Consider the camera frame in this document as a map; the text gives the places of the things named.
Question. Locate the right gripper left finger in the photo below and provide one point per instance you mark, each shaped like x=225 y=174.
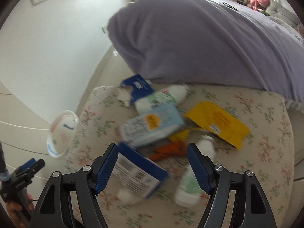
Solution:
x=105 y=166

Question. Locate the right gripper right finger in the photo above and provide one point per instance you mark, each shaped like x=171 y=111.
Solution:
x=201 y=166

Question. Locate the blue white carton box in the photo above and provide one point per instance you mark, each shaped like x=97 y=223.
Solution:
x=136 y=172

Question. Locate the orange wrapper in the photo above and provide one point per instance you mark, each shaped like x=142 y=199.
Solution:
x=173 y=149

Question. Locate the yellow pouch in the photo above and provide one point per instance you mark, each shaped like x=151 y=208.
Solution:
x=212 y=118

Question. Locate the light blue tissue pack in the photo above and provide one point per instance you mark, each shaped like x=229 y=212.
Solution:
x=152 y=126

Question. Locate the person's left hand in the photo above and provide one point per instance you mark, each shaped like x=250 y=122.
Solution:
x=13 y=208

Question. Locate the floral bed sheet mattress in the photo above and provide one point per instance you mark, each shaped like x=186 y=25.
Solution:
x=268 y=151

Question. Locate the torn blue white box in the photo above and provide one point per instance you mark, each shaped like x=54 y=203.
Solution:
x=133 y=89

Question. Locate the white green tube package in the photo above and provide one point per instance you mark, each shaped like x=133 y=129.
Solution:
x=175 y=94

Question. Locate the purple blanket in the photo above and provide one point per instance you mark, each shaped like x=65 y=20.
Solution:
x=208 y=41

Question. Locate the grey pillow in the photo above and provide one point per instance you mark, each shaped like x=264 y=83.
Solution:
x=275 y=9

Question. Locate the pink plush toy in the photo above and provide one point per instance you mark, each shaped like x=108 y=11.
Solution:
x=259 y=4

